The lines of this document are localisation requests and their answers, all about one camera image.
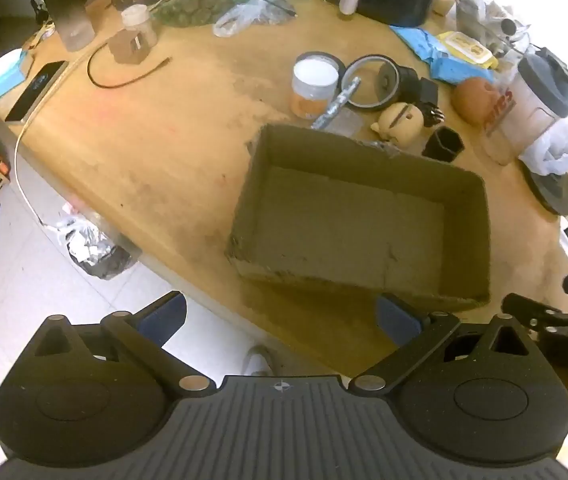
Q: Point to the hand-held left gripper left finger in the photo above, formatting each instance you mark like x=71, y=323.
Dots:
x=164, y=317

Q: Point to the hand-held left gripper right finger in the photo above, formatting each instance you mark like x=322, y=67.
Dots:
x=396, y=320

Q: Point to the brown cardboard box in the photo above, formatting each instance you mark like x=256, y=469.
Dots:
x=343, y=220

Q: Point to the black cylindrical switch base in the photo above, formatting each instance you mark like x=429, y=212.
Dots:
x=397, y=85

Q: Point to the grey trash bag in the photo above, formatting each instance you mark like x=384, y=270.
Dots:
x=94, y=250

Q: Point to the black round base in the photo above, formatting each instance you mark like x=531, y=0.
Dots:
x=551, y=190

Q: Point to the white plastic bag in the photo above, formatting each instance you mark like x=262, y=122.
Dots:
x=558, y=150

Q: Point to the black hexagonal cup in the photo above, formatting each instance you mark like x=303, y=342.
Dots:
x=443, y=144

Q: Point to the beige pig figurine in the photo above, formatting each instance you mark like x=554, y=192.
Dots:
x=401, y=122

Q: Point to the clear shaker bottle grey lid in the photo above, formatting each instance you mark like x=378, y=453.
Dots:
x=533, y=95

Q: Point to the black pronged plug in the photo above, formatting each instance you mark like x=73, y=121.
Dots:
x=433, y=115

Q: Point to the orange fruit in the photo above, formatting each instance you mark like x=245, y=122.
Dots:
x=471, y=100

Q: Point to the black power adapter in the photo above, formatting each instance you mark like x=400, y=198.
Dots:
x=427, y=91

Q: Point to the black smartphone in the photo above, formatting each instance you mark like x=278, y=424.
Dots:
x=36, y=90

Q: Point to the black tape roll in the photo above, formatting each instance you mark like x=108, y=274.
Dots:
x=340, y=62

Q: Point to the yellow wet wipes pack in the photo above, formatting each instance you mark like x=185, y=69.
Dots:
x=466, y=50

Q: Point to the brown block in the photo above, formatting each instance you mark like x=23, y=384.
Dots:
x=129, y=49

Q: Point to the silver metal tube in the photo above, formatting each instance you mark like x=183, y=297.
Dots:
x=508, y=25

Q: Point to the blue packet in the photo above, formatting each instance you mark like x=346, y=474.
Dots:
x=426, y=42

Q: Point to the blue tissue pack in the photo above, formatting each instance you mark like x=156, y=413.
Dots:
x=6, y=77

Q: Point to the spice jar white lid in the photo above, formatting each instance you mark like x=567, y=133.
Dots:
x=139, y=22

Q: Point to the bag of green snacks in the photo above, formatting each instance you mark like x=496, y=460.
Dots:
x=194, y=10

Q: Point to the clear plastic bag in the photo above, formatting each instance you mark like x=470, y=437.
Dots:
x=249, y=15

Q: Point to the black gradient water bottle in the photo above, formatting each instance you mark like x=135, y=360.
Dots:
x=69, y=5

